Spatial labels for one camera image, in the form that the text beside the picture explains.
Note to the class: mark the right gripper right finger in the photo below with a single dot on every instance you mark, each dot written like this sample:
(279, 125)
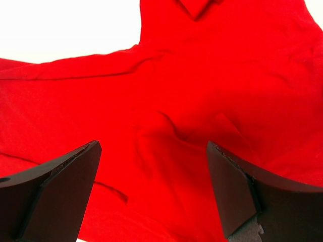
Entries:
(257, 205)

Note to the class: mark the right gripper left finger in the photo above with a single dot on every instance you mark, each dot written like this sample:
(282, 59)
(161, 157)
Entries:
(48, 202)

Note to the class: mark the red t shirt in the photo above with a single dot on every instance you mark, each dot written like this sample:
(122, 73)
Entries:
(246, 75)

